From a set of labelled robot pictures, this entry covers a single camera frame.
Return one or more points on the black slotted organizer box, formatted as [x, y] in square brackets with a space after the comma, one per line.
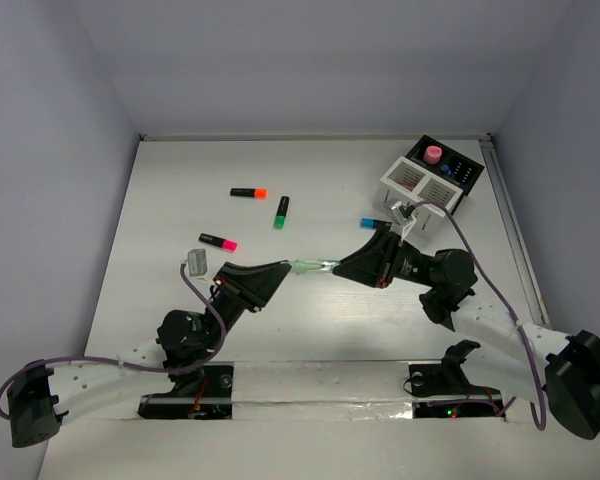
[465, 171]

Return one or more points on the pink highlighter black body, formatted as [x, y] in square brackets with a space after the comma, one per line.
[218, 242]

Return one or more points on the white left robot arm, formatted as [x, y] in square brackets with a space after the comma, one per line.
[46, 394]

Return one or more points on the orange highlighter black body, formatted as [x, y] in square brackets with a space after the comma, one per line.
[255, 193]

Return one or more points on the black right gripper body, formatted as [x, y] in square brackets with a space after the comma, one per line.
[411, 266]

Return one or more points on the white slotted organizer box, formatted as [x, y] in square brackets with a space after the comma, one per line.
[429, 187]

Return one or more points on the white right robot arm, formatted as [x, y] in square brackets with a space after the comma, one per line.
[556, 371]

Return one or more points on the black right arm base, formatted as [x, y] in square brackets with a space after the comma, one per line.
[445, 376]

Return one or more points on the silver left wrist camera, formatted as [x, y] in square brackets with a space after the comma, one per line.
[195, 265]

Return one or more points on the green folding marker pen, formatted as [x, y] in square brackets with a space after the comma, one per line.
[310, 266]

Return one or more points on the blue highlighter black body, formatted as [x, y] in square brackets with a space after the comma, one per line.
[376, 224]

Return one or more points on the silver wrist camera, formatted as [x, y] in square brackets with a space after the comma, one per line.
[401, 216]
[195, 265]

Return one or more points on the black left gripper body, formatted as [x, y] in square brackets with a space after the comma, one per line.
[237, 289]

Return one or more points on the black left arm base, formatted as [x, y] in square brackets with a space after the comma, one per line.
[207, 396]

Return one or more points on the green highlighter black body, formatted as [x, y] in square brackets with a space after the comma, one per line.
[281, 213]

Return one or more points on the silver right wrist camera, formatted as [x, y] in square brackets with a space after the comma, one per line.
[401, 216]

